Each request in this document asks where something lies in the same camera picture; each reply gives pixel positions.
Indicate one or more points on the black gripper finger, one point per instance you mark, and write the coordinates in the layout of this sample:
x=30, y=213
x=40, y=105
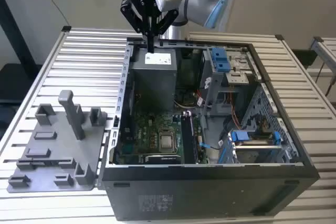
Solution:
x=131, y=14
x=168, y=22

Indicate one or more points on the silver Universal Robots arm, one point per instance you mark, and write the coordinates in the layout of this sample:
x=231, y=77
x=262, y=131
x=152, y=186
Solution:
x=199, y=1

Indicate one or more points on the blue plastic drive latch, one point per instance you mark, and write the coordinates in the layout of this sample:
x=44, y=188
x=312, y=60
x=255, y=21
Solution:
x=219, y=58

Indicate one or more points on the grey power supply unit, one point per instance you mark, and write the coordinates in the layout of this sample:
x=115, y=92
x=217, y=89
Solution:
x=152, y=85

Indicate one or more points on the grey metal drive cage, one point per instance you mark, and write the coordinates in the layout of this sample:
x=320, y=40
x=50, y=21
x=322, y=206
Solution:
x=237, y=78

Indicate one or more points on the green motherboard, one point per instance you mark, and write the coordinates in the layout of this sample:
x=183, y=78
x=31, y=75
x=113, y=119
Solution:
x=157, y=121

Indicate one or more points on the silver CPU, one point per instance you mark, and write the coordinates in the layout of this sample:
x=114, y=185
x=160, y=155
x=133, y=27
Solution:
x=167, y=142

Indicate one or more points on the blue disk carrier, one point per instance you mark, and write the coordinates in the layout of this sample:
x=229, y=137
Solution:
x=239, y=136

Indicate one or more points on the black graphics card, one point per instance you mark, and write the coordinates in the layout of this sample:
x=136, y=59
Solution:
x=162, y=159

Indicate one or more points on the grey parts rack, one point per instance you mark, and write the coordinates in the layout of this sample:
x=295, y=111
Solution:
x=60, y=140

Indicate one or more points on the metal slat side table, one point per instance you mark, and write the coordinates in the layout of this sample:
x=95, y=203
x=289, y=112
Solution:
x=328, y=51

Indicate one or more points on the black PC case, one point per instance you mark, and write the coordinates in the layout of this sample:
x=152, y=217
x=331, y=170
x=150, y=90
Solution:
x=183, y=195

